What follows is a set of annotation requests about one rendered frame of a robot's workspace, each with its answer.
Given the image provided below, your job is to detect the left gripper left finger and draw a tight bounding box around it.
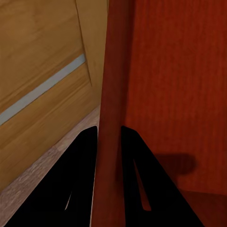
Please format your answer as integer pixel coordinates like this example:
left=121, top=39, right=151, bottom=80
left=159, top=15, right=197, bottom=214
left=4, top=126, right=98, bottom=227

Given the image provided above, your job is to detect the storage box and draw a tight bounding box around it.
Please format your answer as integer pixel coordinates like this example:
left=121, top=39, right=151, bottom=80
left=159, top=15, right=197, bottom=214
left=90, top=0, right=227, bottom=227

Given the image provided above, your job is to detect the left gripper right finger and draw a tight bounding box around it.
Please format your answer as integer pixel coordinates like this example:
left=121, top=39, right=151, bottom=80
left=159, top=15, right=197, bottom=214
left=121, top=126, right=205, bottom=227

